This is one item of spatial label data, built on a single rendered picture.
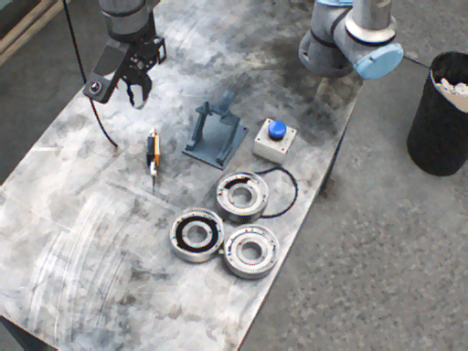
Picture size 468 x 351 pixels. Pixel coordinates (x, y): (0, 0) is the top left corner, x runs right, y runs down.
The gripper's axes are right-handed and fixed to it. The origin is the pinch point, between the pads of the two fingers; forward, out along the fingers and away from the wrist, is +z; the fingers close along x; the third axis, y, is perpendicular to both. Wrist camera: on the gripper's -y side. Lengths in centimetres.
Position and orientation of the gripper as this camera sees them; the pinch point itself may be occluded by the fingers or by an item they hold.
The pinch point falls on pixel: (134, 106)
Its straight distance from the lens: 110.8
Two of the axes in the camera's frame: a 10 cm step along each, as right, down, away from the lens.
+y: 5.4, -7.1, 4.4
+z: 0.6, 5.6, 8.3
